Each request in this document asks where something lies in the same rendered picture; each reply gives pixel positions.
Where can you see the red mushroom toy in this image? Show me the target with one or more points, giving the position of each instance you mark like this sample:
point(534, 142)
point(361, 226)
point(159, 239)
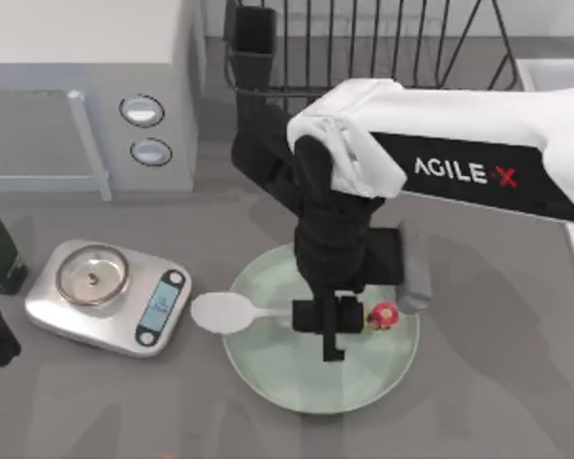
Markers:
point(385, 314)

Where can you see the pale green plate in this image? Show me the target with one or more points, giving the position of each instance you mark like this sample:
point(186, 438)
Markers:
point(277, 373)

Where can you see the white spoon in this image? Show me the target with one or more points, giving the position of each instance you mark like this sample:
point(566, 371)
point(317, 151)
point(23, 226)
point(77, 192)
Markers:
point(217, 311)

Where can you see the round microwave knob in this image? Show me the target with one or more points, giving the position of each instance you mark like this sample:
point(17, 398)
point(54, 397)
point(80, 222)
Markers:
point(151, 152)
point(141, 110)

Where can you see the silver kitchen scale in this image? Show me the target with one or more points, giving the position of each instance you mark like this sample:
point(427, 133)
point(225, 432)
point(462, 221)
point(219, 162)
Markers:
point(105, 325)

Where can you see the black utensil holder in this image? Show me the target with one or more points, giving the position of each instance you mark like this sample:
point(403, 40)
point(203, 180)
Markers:
point(249, 33)

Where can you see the microwave door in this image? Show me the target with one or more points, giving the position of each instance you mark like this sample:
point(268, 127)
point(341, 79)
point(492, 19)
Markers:
point(28, 138)

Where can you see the pale microwave oven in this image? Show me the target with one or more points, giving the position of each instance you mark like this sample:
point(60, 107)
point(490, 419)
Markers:
point(76, 28)

